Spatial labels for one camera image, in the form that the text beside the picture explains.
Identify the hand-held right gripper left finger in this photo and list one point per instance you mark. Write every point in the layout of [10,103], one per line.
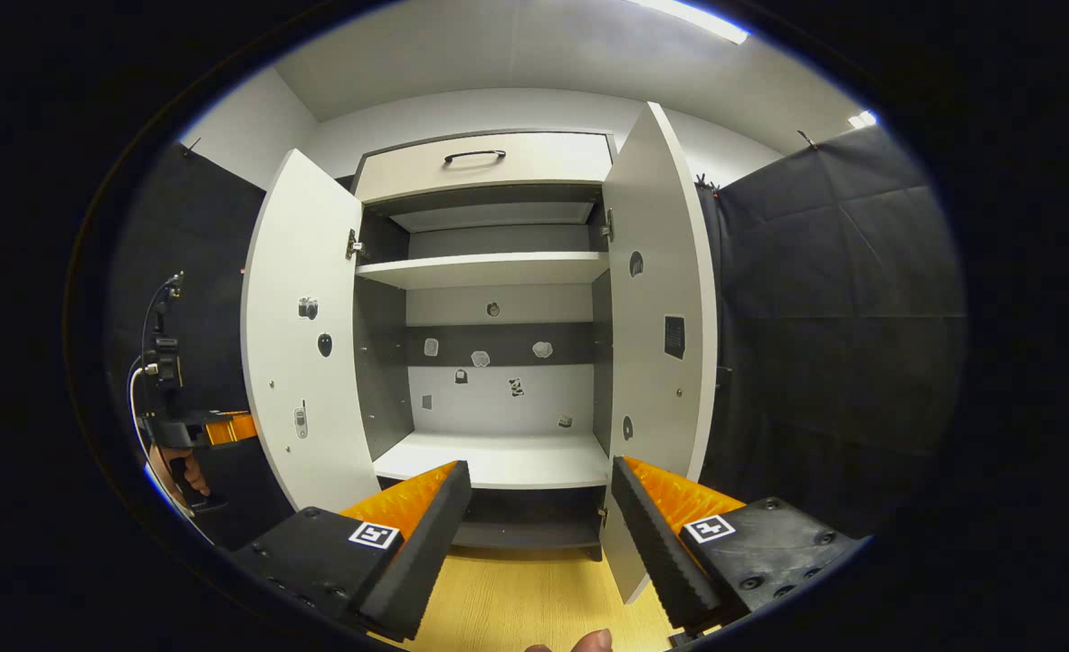
[425,543]

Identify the white narrow cabinet shelf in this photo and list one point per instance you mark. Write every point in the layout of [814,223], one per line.
[489,269]

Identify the grey double-door shoe cabinet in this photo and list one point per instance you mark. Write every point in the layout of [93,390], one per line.
[498,398]

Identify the long ceiling light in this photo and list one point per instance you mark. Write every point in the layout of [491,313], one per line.
[692,18]

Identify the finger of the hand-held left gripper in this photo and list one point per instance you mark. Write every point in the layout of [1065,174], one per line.
[231,428]

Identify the black cloth clip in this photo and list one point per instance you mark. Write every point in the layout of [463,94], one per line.
[806,139]
[705,182]

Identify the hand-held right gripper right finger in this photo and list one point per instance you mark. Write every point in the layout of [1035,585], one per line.
[661,552]

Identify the small ceiling light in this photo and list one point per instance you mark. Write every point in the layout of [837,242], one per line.
[862,119]

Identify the white deep cabinet shelf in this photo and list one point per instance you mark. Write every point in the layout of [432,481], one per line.
[498,457]

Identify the grey cabinet door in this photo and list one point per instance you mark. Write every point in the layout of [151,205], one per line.
[652,299]
[308,362]

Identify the black backdrop cloth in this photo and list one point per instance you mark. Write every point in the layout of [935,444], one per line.
[842,317]

